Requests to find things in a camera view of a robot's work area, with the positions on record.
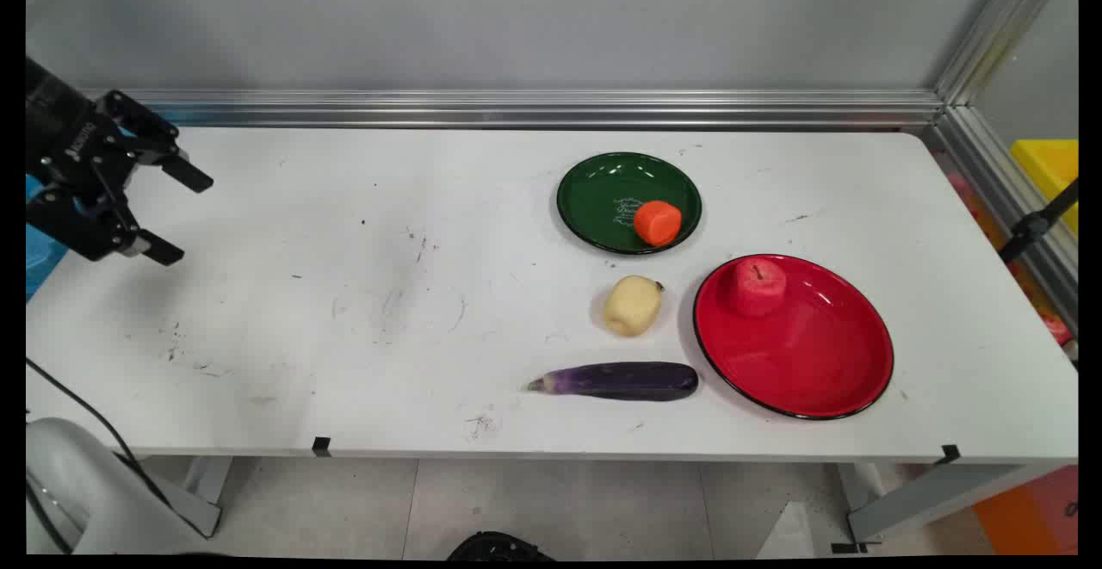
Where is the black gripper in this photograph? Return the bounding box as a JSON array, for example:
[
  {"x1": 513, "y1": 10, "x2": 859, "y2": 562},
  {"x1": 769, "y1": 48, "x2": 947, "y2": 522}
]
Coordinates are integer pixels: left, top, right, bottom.
[{"x1": 26, "y1": 57, "x2": 215, "y2": 268}]

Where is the orange carrot chunk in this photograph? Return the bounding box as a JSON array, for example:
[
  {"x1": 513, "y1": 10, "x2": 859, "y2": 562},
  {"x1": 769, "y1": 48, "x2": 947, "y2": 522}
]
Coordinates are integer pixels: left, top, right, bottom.
[{"x1": 634, "y1": 200, "x2": 684, "y2": 248}]

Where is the white table leg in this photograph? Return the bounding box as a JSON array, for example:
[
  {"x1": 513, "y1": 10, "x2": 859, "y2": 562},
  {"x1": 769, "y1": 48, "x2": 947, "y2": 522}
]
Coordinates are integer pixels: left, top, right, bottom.
[
  {"x1": 833, "y1": 462, "x2": 1038, "y2": 546},
  {"x1": 138, "y1": 456, "x2": 235, "y2": 541}
]

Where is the dark green round plate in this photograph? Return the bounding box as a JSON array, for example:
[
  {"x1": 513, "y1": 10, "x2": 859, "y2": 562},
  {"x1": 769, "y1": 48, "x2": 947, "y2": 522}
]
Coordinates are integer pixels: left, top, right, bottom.
[{"x1": 555, "y1": 152, "x2": 703, "y2": 257}]

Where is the pale yellow potato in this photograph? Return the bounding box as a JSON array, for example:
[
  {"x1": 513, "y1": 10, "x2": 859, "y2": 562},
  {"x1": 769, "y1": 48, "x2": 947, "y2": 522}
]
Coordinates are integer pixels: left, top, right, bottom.
[{"x1": 602, "y1": 275, "x2": 666, "y2": 338}]

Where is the black round floor object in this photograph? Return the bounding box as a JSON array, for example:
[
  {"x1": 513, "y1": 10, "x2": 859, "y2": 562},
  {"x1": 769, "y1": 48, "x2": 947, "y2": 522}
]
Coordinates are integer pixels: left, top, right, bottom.
[{"x1": 446, "y1": 531, "x2": 558, "y2": 561}]

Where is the purple eggplant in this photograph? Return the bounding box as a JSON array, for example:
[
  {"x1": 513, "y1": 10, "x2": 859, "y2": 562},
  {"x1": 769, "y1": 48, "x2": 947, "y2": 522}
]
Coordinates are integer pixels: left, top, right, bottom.
[{"x1": 526, "y1": 362, "x2": 700, "y2": 403}]

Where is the red apple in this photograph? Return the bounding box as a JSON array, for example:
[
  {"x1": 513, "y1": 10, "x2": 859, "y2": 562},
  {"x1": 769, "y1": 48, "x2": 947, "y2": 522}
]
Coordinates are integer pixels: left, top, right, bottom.
[{"x1": 731, "y1": 257, "x2": 788, "y2": 319}]

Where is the red round plate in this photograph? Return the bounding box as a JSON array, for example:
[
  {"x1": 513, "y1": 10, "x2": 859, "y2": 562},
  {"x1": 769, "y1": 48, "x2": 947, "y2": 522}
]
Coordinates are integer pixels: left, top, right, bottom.
[{"x1": 692, "y1": 253, "x2": 895, "y2": 421}]

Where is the black stand clamp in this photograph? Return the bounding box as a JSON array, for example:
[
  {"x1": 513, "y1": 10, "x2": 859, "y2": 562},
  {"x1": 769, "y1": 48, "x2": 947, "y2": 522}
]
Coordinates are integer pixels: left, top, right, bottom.
[{"x1": 998, "y1": 177, "x2": 1079, "y2": 265}]

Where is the yellow plastic box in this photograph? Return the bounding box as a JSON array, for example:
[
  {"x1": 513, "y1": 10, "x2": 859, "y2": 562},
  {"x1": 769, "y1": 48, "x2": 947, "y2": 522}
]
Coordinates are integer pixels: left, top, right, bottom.
[{"x1": 1010, "y1": 139, "x2": 1079, "y2": 236}]

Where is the orange box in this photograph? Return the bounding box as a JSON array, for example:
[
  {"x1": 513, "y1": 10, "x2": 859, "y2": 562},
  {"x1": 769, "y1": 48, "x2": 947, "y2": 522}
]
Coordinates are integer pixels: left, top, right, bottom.
[{"x1": 971, "y1": 465, "x2": 1079, "y2": 555}]

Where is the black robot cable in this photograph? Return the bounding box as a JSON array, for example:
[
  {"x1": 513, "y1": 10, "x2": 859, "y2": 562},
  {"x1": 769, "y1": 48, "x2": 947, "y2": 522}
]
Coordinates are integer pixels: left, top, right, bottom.
[{"x1": 26, "y1": 358, "x2": 177, "y2": 514}]

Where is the horizontal aluminium frame rail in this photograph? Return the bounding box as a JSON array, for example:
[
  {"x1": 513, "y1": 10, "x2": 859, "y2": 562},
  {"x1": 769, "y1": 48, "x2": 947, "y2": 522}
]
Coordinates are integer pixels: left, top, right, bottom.
[{"x1": 82, "y1": 89, "x2": 945, "y2": 130}]

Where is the slanted aluminium side rail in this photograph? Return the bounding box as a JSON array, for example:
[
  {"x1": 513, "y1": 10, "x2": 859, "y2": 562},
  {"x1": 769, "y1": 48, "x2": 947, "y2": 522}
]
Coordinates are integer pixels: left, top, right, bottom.
[{"x1": 923, "y1": 104, "x2": 1079, "y2": 339}]

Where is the upright aluminium frame post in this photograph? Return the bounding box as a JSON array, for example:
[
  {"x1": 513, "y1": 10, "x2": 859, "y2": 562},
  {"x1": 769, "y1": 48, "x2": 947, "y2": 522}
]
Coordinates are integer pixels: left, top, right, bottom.
[{"x1": 933, "y1": 0, "x2": 1074, "y2": 107}]

